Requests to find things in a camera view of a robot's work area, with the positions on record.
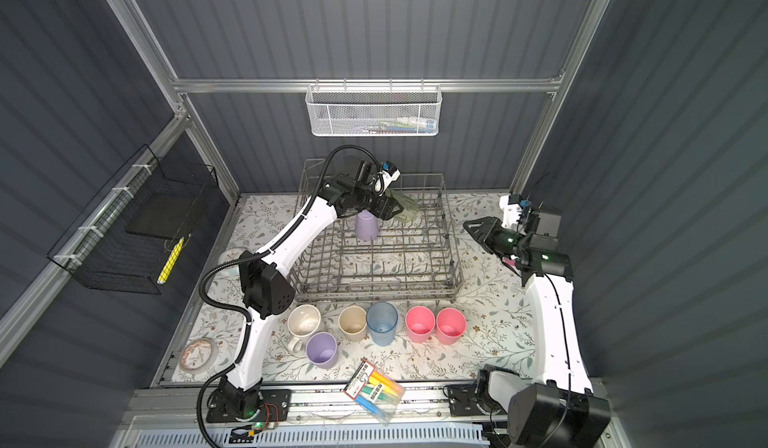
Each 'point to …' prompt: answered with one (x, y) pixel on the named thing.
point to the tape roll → (211, 360)
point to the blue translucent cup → (382, 319)
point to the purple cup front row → (322, 350)
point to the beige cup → (352, 321)
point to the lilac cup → (366, 226)
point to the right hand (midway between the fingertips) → (471, 229)
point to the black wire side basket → (127, 236)
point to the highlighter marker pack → (374, 390)
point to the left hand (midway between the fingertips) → (393, 200)
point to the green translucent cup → (409, 204)
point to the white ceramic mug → (303, 320)
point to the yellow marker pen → (170, 262)
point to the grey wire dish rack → (414, 260)
